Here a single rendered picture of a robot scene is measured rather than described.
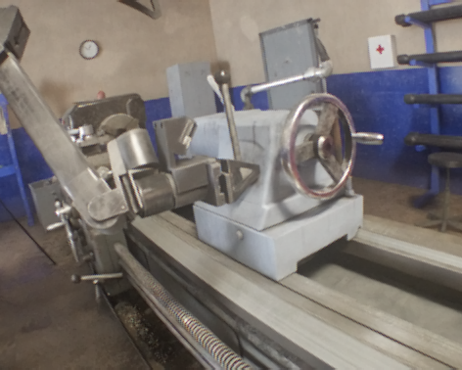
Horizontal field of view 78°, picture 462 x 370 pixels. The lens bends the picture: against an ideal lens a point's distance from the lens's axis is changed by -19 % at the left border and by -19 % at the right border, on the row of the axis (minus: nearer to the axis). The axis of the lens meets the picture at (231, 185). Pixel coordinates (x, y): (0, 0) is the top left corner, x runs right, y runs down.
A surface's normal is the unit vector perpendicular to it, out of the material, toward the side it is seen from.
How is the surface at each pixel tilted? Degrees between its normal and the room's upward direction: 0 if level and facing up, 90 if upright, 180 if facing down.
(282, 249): 90
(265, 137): 82
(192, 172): 90
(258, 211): 62
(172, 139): 90
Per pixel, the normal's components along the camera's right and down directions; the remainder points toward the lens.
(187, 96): 0.55, 0.15
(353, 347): -0.59, -0.62
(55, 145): 0.20, -0.29
